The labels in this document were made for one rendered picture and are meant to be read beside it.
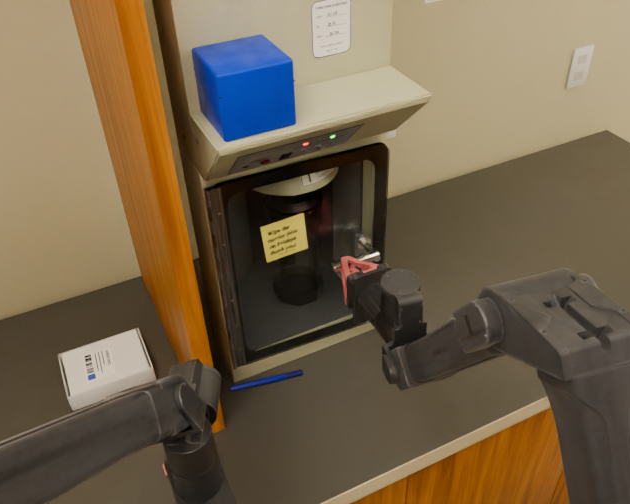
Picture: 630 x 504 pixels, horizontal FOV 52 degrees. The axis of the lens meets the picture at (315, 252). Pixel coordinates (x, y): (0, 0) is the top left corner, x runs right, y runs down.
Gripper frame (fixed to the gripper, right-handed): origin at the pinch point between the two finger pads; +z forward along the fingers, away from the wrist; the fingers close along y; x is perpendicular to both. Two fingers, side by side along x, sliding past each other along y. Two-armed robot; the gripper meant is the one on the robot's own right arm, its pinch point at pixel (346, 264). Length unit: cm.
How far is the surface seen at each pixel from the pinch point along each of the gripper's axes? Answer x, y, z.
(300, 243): 6.4, 3.8, 4.3
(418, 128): -47, -10, 50
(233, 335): 20.2, -12.2, 4.6
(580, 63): -99, -3, 50
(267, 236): 12.1, 7.2, 4.5
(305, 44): 3.3, 36.9, 6.2
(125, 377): 39.7, -22.1, 13.1
